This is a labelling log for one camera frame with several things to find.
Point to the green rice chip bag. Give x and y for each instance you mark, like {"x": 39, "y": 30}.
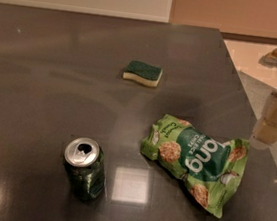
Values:
{"x": 211, "y": 171}

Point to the green soda can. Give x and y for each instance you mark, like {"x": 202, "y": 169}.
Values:
{"x": 84, "y": 164}

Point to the green and yellow sponge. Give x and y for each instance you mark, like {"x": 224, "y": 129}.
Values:
{"x": 143, "y": 73}

